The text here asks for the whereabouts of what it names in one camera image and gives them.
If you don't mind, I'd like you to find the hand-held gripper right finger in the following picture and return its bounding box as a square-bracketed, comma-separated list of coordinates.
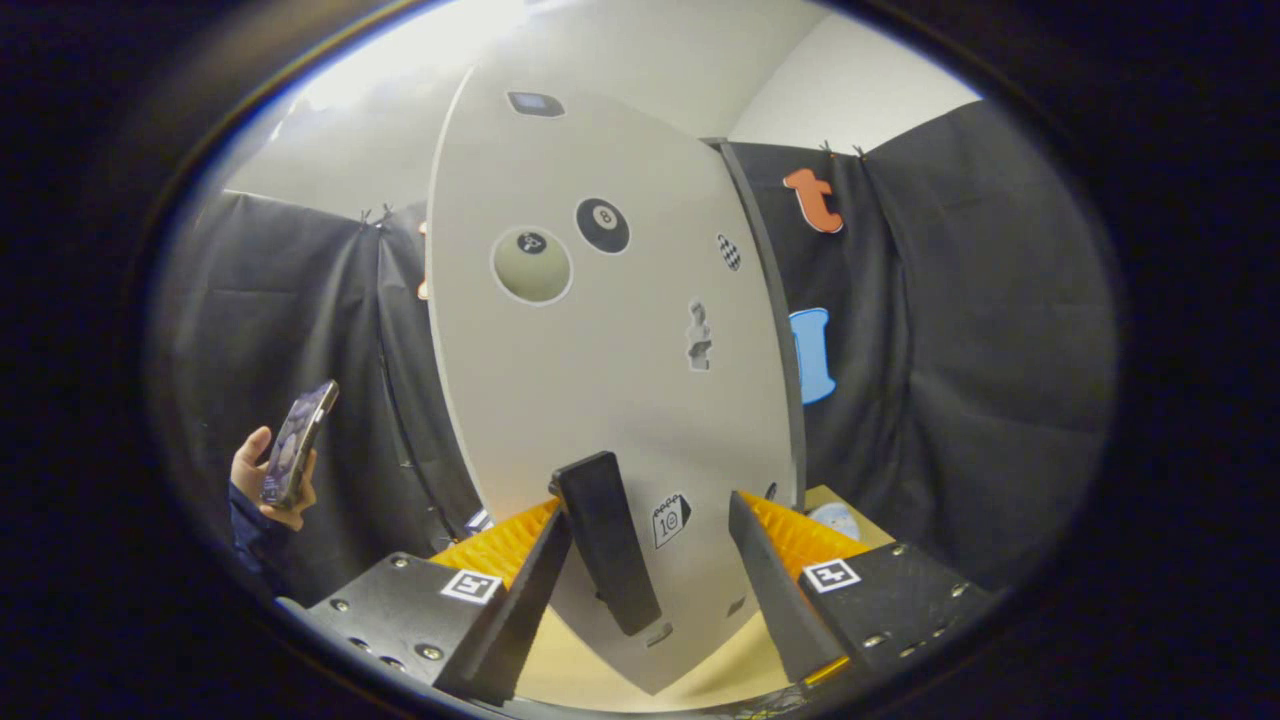
[727, 490, 993, 691]

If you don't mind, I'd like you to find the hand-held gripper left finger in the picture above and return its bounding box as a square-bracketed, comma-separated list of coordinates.
[280, 497, 576, 706]

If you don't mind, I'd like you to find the white cabinet door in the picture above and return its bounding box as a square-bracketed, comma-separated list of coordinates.
[425, 65, 801, 696]

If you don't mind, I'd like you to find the dark smartphone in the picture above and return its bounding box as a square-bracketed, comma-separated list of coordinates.
[260, 378, 341, 511]

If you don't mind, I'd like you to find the white round object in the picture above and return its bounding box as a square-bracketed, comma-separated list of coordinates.
[808, 502, 861, 541]

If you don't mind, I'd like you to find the dark grey cabinet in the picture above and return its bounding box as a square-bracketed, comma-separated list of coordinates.
[703, 136, 811, 511]

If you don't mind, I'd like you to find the black backdrop cloth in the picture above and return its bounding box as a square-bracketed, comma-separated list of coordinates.
[150, 100, 1119, 601]

